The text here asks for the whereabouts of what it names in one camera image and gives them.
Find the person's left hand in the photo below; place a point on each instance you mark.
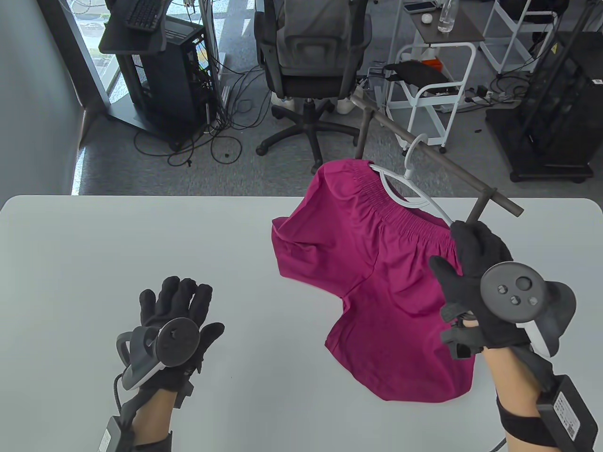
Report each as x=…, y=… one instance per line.
x=174, y=296

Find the person's right hand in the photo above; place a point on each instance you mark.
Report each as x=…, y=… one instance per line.
x=476, y=249

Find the grey plastic hanger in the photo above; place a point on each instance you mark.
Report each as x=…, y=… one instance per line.
x=414, y=202

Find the magenta shorts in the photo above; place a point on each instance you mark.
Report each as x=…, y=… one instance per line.
x=377, y=282

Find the person's right forearm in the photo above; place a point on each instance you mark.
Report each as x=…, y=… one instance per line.
x=509, y=376

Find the person's left forearm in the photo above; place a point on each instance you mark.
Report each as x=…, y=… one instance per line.
x=150, y=419

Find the grey left hand controller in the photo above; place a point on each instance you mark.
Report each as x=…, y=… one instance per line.
x=176, y=341

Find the grey hand controller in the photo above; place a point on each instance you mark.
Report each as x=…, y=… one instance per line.
x=176, y=341
x=511, y=292

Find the grey right hand controller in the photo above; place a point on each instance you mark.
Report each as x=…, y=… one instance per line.
x=511, y=292

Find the dark metal hanging rack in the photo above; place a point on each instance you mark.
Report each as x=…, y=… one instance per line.
x=452, y=165

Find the black left wrist battery box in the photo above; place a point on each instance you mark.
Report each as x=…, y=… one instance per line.
x=110, y=435

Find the black wrist battery box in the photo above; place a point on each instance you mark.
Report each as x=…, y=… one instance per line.
x=110, y=435
x=565, y=409

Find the white power strip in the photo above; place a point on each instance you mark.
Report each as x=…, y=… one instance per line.
x=478, y=94

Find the black right wrist battery box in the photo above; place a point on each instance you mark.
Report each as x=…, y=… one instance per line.
x=565, y=409

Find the black bag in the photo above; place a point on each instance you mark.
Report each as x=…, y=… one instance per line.
x=419, y=73

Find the orange box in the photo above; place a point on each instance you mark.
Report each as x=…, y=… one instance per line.
x=432, y=62

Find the white rolling cart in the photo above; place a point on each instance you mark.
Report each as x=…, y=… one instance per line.
x=443, y=45

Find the black computer tower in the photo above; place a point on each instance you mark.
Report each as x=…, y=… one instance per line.
x=179, y=84

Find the brown side table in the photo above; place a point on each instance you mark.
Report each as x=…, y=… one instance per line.
x=461, y=28

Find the clear water bottle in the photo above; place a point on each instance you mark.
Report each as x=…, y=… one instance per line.
x=446, y=19

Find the black mesh office chair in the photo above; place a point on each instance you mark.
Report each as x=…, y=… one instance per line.
x=306, y=87

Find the blue smartphone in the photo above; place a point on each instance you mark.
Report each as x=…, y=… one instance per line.
x=420, y=6

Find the black monitor stand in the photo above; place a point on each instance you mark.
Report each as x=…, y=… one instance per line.
x=122, y=42

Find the black keyboard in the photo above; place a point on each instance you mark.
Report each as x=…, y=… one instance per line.
x=143, y=14

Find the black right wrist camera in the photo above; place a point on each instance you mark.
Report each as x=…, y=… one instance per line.
x=459, y=346

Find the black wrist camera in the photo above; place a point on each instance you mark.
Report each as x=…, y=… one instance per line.
x=184, y=395
x=459, y=346

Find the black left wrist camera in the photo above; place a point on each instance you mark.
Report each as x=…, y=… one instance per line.
x=184, y=395

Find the white frame rack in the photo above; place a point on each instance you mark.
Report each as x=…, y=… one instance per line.
x=537, y=20

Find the white metal post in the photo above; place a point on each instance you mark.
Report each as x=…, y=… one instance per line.
x=209, y=28

